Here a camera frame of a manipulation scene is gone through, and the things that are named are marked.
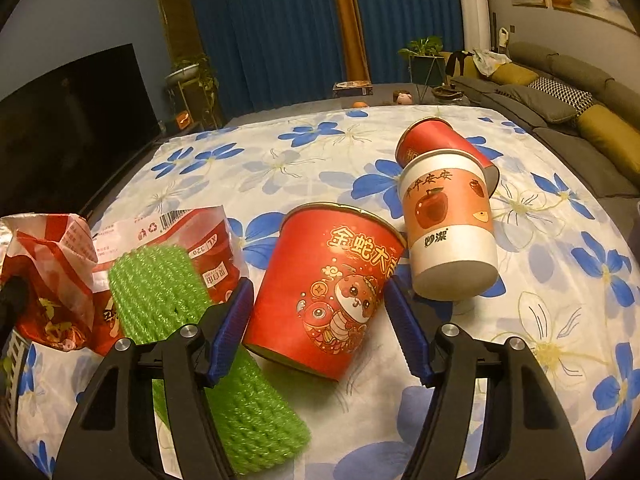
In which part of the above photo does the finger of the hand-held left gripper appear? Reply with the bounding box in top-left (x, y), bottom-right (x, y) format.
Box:
top-left (0, 276), bottom-right (30, 346)

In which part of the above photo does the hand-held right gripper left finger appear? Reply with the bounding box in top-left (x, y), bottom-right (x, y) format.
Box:
top-left (52, 277), bottom-right (254, 480)

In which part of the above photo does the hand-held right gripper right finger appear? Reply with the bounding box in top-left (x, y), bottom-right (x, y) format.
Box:
top-left (384, 279), bottom-right (576, 480)

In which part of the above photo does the red white striped snack bag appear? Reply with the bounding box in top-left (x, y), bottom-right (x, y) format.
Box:
top-left (0, 212), bottom-right (101, 353)

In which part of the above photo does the green foam fruit net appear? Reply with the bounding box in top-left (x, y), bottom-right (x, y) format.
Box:
top-left (107, 244), bottom-right (312, 478)

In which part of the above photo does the red cartoon paper cup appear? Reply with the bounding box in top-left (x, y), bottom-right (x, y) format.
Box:
top-left (242, 202), bottom-right (408, 386)

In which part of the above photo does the red clear plastic wrapper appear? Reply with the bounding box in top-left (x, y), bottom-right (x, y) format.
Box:
top-left (91, 205), bottom-right (251, 357)

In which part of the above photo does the white paper cup orange label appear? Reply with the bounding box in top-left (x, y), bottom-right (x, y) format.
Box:
top-left (398, 151), bottom-right (500, 302)

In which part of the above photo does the blue flower printed blanket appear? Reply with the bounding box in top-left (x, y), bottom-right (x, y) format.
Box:
top-left (15, 105), bottom-right (640, 480)

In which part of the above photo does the black television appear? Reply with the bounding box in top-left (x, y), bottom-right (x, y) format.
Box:
top-left (0, 44), bottom-right (162, 211)

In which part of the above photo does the flat printed box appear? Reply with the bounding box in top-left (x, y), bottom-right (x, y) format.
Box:
top-left (333, 81), bottom-right (374, 99)

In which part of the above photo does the grey cushion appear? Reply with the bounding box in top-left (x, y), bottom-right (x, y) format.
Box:
top-left (480, 91), bottom-right (550, 128)

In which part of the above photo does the trailing potted plant on stand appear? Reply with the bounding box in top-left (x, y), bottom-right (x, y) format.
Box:
top-left (165, 57), bottom-right (222, 128)

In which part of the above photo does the yellow cushion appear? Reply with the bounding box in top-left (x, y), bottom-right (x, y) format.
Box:
top-left (576, 104), bottom-right (640, 163)
top-left (491, 64), bottom-right (540, 87)

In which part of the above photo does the black white patterned cushion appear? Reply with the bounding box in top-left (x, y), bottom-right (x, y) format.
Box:
top-left (529, 76), bottom-right (597, 123)

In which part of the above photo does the white cloth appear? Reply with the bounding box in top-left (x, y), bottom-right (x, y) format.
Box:
top-left (472, 49), bottom-right (512, 75)

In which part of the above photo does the blue curtain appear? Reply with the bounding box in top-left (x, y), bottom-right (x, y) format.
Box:
top-left (350, 0), bottom-right (468, 86)
top-left (187, 0), bottom-right (346, 121)

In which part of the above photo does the grey sofa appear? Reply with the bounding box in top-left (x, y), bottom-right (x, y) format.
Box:
top-left (450, 41), bottom-right (640, 201)

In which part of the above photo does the orange curtain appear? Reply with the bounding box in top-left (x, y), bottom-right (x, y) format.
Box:
top-left (327, 0), bottom-right (372, 85)

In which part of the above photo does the white standing air conditioner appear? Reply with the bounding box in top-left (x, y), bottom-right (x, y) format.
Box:
top-left (457, 0), bottom-right (493, 53)

